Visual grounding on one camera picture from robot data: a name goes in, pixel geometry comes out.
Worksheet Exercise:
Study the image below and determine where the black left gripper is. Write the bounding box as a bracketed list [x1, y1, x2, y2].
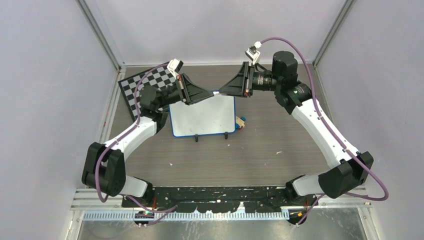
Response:
[157, 74, 214, 110]

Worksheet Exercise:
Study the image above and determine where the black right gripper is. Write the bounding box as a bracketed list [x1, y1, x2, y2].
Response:
[218, 61, 281, 99]

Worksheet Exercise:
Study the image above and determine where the blue framed whiteboard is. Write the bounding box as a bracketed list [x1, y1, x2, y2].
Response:
[169, 95, 236, 138]

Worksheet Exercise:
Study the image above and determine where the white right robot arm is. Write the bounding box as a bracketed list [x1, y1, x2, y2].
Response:
[219, 51, 374, 205]

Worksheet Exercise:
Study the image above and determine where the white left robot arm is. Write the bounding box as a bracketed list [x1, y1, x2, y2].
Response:
[81, 73, 214, 207]

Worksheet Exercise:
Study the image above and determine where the black white chessboard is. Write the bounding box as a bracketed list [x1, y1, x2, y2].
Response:
[117, 66, 178, 122]

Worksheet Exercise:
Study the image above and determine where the wooden toy car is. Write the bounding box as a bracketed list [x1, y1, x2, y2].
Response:
[235, 116, 246, 130]

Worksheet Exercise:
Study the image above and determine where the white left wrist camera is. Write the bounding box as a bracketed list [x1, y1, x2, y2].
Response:
[166, 58, 184, 75]

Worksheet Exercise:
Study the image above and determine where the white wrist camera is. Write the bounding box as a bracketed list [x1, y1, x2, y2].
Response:
[166, 58, 184, 75]
[245, 41, 262, 65]

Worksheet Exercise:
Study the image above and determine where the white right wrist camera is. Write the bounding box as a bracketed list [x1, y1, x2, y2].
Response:
[245, 41, 262, 65]

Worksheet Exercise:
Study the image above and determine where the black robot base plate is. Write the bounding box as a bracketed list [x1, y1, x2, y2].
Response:
[121, 186, 316, 214]

